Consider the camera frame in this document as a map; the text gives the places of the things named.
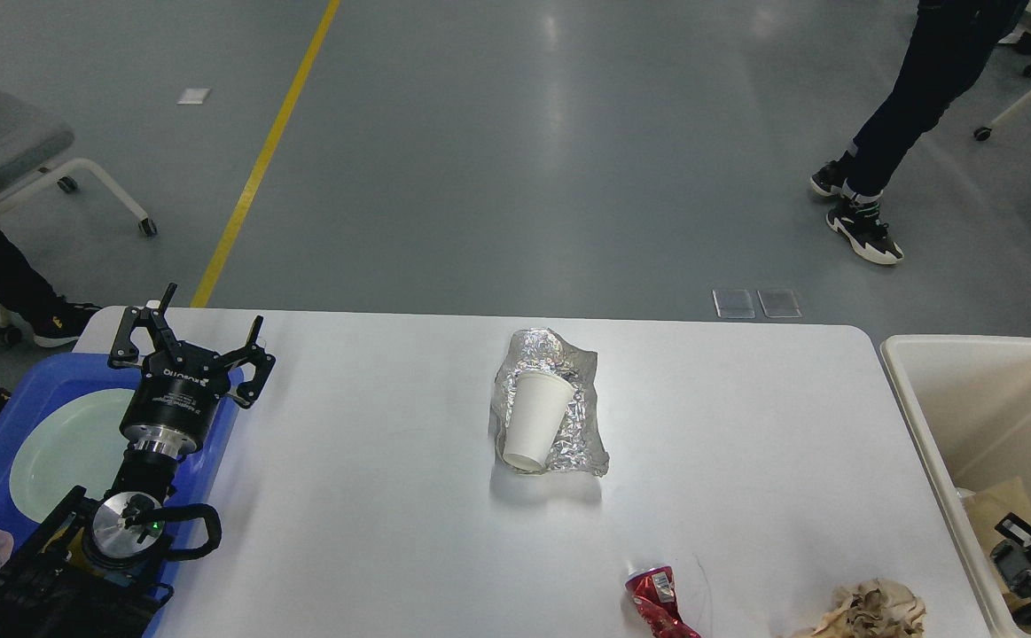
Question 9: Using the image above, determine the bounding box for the transparent floor plate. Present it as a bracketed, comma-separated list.
[711, 288, 757, 320]
[757, 288, 803, 320]

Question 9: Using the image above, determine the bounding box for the person with black sneakers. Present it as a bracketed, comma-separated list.
[810, 1, 1028, 267]

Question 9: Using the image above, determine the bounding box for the grey office chair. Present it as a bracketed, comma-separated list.
[0, 83, 160, 346]

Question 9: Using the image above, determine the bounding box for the blue plastic tray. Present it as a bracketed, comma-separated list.
[0, 352, 240, 637]

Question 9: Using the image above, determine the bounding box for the transparent floor plate left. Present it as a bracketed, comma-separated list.
[711, 288, 757, 320]

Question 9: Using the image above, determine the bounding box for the beige plastic bin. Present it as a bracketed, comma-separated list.
[882, 335, 1031, 637]

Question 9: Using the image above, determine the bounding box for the light green plate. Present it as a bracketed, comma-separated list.
[9, 388, 134, 524]

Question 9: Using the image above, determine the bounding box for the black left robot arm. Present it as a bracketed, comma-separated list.
[0, 286, 276, 637]

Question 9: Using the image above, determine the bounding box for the transparent floor plate right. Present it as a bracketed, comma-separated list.
[757, 288, 803, 320]

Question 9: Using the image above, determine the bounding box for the crushed red can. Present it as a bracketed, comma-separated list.
[624, 565, 702, 638]

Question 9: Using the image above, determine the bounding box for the white paper cup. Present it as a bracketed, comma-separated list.
[500, 370, 574, 472]

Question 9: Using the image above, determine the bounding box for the brown paper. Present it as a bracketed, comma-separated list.
[792, 579, 927, 637]

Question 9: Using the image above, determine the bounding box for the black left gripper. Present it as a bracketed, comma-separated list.
[108, 282, 277, 462]

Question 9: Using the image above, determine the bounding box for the aluminium foil sheet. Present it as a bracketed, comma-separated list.
[491, 328, 611, 477]

